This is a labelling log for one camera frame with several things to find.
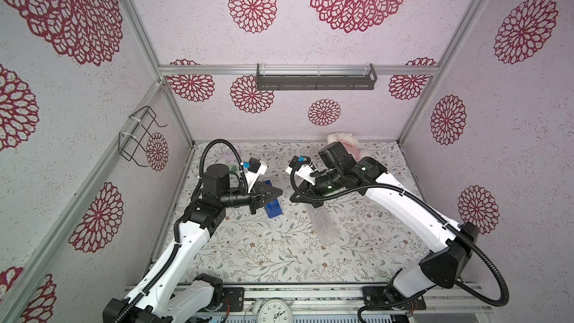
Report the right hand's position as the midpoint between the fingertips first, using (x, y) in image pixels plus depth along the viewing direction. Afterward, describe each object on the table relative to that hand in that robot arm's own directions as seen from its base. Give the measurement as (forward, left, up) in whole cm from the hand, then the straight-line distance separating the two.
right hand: (291, 196), depth 68 cm
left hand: (0, +4, +1) cm, 4 cm away
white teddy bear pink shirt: (+43, -27, -21) cm, 55 cm away
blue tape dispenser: (+8, +8, -22) cm, 25 cm away
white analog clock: (-27, +4, -23) cm, 36 cm away
